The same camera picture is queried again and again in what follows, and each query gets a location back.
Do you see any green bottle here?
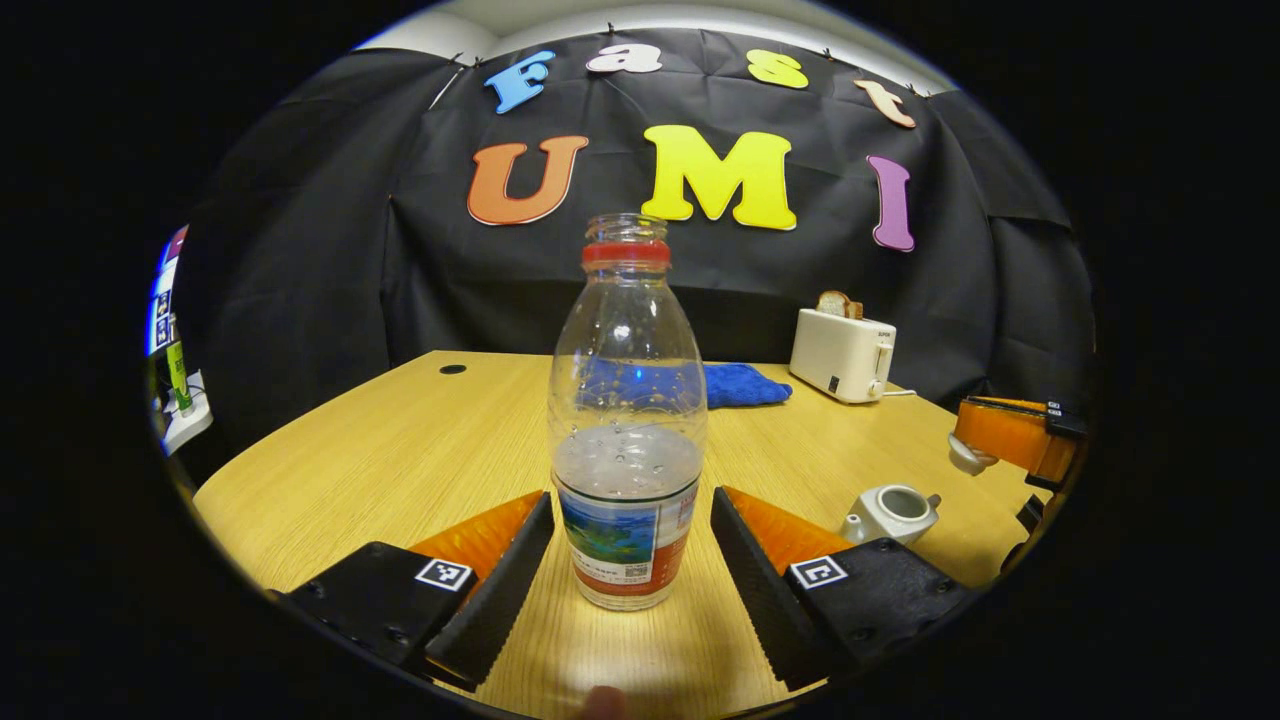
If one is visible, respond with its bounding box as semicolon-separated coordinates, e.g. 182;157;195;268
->
165;340;192;414

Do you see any white ceramic teacup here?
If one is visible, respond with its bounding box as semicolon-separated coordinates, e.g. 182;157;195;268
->
838;484;943;547

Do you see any white teacup lid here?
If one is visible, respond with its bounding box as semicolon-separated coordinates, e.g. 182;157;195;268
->
947;433;999;477

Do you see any white power strip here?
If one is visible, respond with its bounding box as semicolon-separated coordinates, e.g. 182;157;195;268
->
160;370;214;457

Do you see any computer monitor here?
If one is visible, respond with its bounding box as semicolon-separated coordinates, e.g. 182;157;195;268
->
147;225;190;357

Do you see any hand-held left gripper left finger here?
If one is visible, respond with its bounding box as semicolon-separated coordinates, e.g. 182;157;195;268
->
270;490;556;693

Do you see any blue towel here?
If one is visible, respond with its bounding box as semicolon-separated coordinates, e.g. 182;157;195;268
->
580;360;794;410

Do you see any black backdrop cloth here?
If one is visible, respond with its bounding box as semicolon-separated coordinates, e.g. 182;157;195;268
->
175;28;1096;471

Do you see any white toaster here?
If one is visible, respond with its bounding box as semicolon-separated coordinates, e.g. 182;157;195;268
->
788;306;898;405

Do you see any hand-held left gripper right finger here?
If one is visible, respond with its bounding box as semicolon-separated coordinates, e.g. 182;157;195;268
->
710;486;976;693

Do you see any clear plastic water bottle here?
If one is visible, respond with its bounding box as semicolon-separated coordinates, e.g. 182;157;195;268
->
548;212;709;612

